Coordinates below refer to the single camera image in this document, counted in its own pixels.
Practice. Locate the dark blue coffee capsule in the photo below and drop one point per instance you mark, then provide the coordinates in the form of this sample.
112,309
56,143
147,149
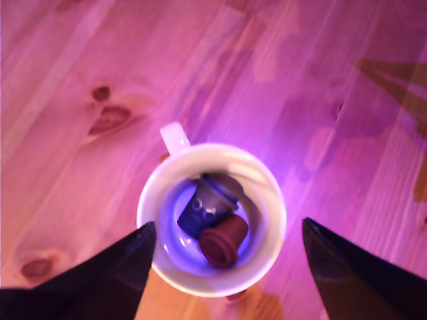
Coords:
200,210

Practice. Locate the red-brown coffee capsule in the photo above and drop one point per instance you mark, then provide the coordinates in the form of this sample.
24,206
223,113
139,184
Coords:
221,245

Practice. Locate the ceramic cup winter tree painting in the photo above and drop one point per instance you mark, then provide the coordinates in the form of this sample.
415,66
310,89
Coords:
213,156

